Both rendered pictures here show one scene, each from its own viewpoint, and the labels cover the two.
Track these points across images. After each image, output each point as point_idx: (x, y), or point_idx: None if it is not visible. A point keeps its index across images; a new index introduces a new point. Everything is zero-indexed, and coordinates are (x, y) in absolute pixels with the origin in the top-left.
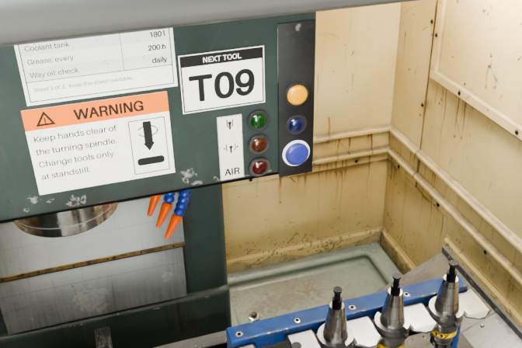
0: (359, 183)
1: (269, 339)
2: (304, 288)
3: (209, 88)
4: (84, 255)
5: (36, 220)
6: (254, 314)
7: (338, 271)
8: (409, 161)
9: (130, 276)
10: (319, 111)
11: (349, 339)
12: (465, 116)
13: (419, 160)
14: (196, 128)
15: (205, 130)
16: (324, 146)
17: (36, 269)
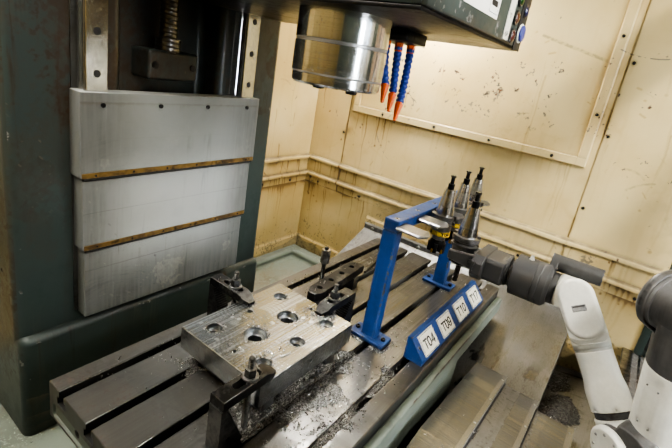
0: (289, 197)
1: (412, 221)
2: (263, 278)
3: None
4: (172, 220)
5: (359, 71)
6: (328, 247)
7: (278, 265)
8: (329, 174)
9: (201, 244)
10: (274, 138)
11: (453, 214)
12: (385, 130)
13: (340, 171)
14: None
15: None
16: (274, 166)
17: (130, 235)
